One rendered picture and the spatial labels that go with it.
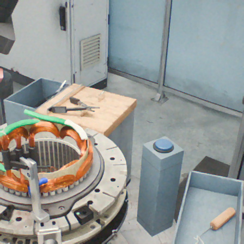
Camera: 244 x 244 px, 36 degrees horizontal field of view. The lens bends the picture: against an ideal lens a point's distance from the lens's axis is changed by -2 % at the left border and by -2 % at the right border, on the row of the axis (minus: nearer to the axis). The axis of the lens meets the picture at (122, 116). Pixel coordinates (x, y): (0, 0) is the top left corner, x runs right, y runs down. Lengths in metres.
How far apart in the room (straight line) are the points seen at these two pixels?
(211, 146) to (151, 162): 1.94
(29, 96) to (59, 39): 1.95
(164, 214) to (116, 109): 0.30
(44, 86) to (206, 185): 0.59
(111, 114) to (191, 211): 0.34
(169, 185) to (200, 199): 0.17
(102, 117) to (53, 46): 2.23
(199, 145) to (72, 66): 1.17
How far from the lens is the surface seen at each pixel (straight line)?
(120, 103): 0.99
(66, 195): 0.64
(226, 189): 0.79
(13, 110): 1.03
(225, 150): 2.80
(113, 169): 0.71
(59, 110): 0.94
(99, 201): 0.64
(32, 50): 3.33
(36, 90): 1.14
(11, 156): 0.55
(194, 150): 2.73
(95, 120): 0.91
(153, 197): 0.93
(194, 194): 0.78
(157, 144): 0.88
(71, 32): 2.97
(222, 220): 0.72
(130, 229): 1.03
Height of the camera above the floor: 1.53
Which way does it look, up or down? 30 degrees down
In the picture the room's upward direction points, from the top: 2 degrees clockwise
